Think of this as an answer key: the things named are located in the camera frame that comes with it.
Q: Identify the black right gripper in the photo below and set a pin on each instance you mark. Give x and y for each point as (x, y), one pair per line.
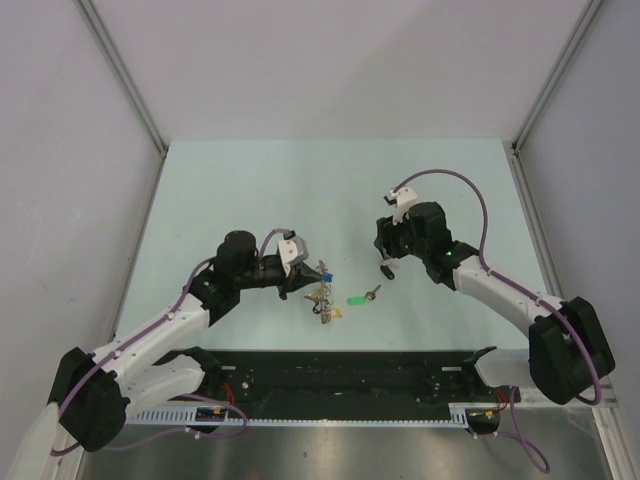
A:
(386, 237)

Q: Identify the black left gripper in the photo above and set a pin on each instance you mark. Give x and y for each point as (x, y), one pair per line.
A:
(295, 281)

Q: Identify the silver disc keyring organiser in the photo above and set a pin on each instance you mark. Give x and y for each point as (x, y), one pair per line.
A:
(322, 297)

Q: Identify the silver key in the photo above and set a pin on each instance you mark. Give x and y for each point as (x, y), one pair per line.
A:
(372, 294)

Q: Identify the green key tag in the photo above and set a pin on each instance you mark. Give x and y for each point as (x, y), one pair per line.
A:
(357, 301)

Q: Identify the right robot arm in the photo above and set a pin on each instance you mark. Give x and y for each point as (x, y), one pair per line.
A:
(567, 350)

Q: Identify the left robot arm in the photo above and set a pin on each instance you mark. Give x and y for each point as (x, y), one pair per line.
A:
(97, 392)

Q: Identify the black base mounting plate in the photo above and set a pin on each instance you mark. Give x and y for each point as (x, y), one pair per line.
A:
(358, 386)

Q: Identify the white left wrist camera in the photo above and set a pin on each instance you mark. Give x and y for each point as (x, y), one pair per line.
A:
(292, 250)

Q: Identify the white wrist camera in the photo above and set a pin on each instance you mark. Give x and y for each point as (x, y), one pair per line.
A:
(401, 200)
(292, 250)

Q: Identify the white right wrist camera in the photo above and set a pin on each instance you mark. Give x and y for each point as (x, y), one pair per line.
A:
(401, 200)

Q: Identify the aluminium frame right post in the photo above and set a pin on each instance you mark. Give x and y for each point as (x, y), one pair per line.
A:
(575, 41)

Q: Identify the aluminium frame post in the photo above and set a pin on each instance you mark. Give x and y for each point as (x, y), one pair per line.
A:
(116, 63)
(575, 41)

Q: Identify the aluminium frame left post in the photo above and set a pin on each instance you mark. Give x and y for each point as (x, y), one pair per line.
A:
(116, 63)

